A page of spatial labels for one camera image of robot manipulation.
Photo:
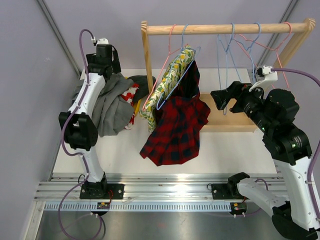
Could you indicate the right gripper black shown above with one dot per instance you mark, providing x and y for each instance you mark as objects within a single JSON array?
[{"x": 240, "y": 92}]

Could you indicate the blue wire hanger grey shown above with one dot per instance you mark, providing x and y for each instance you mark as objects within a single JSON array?
[{"x": 226, "y": 49}]

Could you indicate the pink wire hanger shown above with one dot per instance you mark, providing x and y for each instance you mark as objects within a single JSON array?
[
  {"x": 276, "y": 50},
  {"x": 160, "y": 75}
]

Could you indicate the lemon print skirt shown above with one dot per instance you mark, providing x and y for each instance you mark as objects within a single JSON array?
[{"x": 168, "y": 80}]

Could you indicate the red plaid skirt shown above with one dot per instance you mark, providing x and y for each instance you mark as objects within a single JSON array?
[{"x": 176, "y": 137}]

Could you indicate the blue wire hanger plaid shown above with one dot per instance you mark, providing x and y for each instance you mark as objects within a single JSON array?
[{"x": 182, "y": 71}]

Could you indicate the dark grey dotted skirt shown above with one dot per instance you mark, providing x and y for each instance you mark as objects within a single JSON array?
[{"x": 143, "y": 89}]

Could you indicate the red floral white skirt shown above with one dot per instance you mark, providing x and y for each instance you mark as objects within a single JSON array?
[{"x": 128, "y": 96}]

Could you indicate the grey pleated skirt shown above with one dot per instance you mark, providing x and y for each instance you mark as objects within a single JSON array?
[{"x": 111, "y": 112}]

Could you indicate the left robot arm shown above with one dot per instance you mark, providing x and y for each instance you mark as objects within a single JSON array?
[{"x": 77, "y": 126}]

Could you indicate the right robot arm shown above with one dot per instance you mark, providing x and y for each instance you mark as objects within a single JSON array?
[{"x": 294, "y": 217}]

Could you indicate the wooden clothes rack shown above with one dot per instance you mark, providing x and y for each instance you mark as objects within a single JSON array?
[{"x": 216, "y": 121}]

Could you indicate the yellow plastic tray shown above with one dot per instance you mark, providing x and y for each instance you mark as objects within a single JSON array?
[{"x": 136, "y": 106}]

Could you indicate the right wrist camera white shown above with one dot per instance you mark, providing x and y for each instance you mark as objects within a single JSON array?
[{"x": 267, "y": 78}]

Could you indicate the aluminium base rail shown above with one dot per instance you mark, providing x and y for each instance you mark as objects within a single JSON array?
[{"x": 137, "y": 193}]

